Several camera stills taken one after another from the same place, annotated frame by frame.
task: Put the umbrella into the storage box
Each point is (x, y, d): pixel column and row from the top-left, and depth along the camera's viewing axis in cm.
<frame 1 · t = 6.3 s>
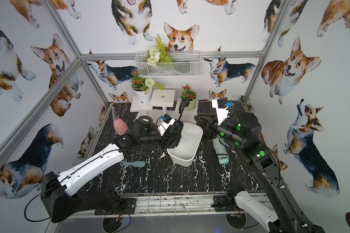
left hand: (178, 132, 71), fingers open
right hand: (195, 115, 55), fingers closed
white plastic storage box: (183, 154, 96), on the table
mint green folded umbrella: (220, 147, 95), point 2 cm above the table
pink bulb squeeze bottle: (120, 126, 99), point 8 cm above the table
teal plastic scraper: (135, 163, 90), on the table
white marble display stand: (162, 102, 93), point 23 cm above the table
white pot red flowers: (142, 87, 91), point 30 cm above the table
green pot red flowers: (188, 94, 89), point 29 cm above the table

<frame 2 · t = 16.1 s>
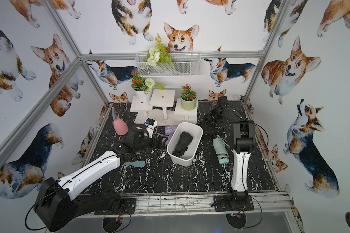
left hand: (162, 133, 80), fingers open
right hand: (208, 113, 105), fingers open
black folded umbrella: (184, 140, 97), point 4 cm above the table
the other named things where they were.

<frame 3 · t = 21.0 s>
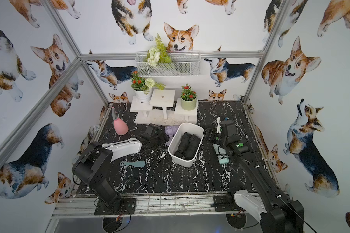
left hand: (167, 136, 94), fingers open
right hand: (206, 131, 78), fingers open
black folded umbrella 2: (191, 148, 91), point 5 cm above the table
the other named things where they were.

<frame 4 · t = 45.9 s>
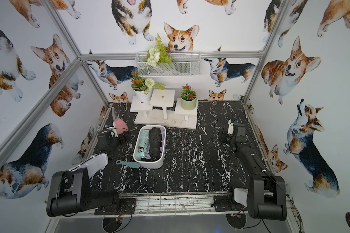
left hand: (122, 129, 91), fingers open
right hand: (222, 131, 88), fingers open
mint green folded umbrella: (144, 143, 84), point 14 cm above the table
